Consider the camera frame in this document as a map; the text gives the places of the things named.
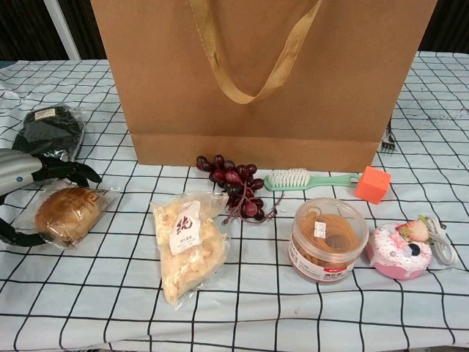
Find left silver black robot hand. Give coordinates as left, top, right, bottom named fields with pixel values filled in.
left=0, top=148, right=103, bottom=247

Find bread bun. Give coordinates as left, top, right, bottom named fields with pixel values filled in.
left=14, top=185, right=120, bottom=250

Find pale snack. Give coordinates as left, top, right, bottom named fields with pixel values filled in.
left=149, top=192, right=232, bottom=304

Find purple grape bunch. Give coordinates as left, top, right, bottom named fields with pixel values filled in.
left=196, top=153, right=287, bottom=225

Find brown round cup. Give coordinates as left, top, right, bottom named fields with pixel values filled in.
left=288, top=197, right=369, bottom=283

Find brown paper bag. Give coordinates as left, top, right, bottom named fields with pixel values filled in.
left=89, top=0, right=439, bottom=173

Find black item in clear packet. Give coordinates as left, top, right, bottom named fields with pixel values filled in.
left=10, top=103, right=87, bottom=164

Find green brush white bristles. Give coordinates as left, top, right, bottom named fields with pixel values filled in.
left=263, top=167, right=362, bottom=192

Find orange cube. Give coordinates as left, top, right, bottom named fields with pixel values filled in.
left=353, top=165, right=393, bottom=205

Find metal fork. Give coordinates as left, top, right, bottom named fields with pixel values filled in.
left=380, top=120, right=396, bottom=153

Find pink frosted donut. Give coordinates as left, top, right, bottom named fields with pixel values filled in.
left=366, top=216, right=433, bottom=282

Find white partition frame post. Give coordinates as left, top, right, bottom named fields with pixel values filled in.
left=45, top=0, right=81, bottom=62

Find white USB cable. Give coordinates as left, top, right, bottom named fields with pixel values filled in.
left=419, top=214, right=457, bottom=265

